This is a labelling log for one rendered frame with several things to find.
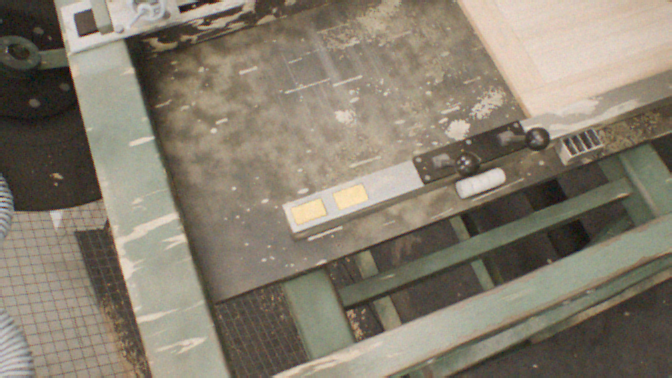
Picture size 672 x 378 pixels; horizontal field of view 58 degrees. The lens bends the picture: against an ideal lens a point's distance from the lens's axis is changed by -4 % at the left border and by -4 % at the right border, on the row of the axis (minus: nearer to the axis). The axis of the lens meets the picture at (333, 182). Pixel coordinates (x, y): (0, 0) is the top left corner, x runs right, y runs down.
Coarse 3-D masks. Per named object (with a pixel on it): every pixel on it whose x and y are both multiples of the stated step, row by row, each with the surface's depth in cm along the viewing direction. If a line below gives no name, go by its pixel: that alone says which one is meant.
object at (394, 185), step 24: (600, 96) 108; (624, 96) 108; (648, 96) 108; (528, 120) 106; (552, 120) 106; (576, 120) 106; (600, 120) 106; (552, 144) 107; (408, 168) 101; (480, 168) 103; (384, 192) 99; (408, 192) 100; (288, 216) 97; (336, 216) 98; (360, 216) 101
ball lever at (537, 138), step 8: (536, 128) 92; (544, 128) 92; (496, 136) 103; (504, 136) 102; (512, 136) 100; (520, 136) 97; (528, 136) 92; (536, 136) 91; (544, 136) 91; (504, 144) 102; (528, 144) 92; (536, 144) 91; (544, 144) 91
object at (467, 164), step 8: (464, 152) 90; (472, 152) 90; (432, 160) 100; (440, 160) 100; (448, 160) 97; (456, 160) 90; (464, 160) 89; (472, 160) 89; (440, 168) 100; (456, 168) 90; (464, 168) 89; (472, 168) 89; (464, 176) 90
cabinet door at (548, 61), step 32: (480, 0) 119; (512, 0) 120; (544, 0) 120; (576, 0) 120; (608, 0) 120; (640, 0) 121; (480, 32) 116; (512, 32) 116; (544, 32) 117; (576, 32) 117; (608, 32) 117; (640, 32) 117; (512, 64) 113; (544, 64) 113; (576, 64) 114; (608, 64) 114; (640, 64) 114; (544, 96) 110; (576, 96) 110
